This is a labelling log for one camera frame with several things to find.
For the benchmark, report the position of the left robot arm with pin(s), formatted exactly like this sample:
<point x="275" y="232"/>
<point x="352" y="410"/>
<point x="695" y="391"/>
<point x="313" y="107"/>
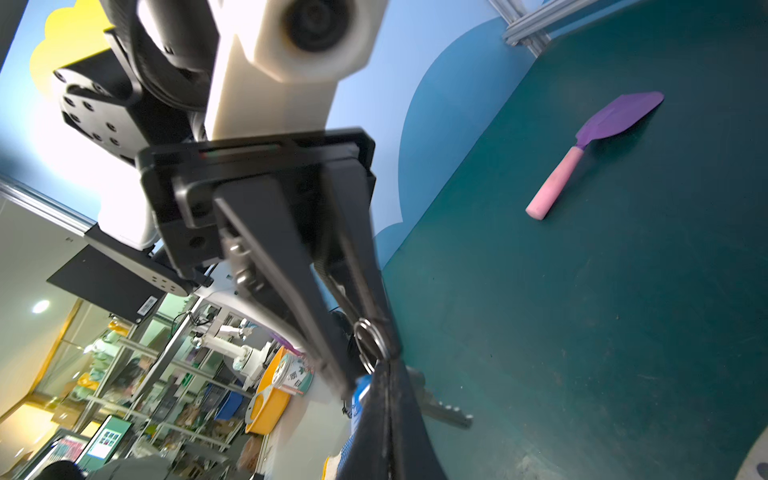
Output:
<point x="147" y="90"/>

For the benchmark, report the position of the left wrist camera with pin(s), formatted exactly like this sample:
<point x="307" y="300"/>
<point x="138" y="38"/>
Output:
<point x="278" y="63"/>

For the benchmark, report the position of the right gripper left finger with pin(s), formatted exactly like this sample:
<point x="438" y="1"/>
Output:
<point x="367" y="453"/>

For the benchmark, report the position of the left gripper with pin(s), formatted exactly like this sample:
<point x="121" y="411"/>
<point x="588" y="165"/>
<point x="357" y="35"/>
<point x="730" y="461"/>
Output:
<point x="268" y="189"/>

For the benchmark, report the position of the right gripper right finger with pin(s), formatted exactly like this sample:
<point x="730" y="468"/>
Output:
<point x="412" y="454"/>

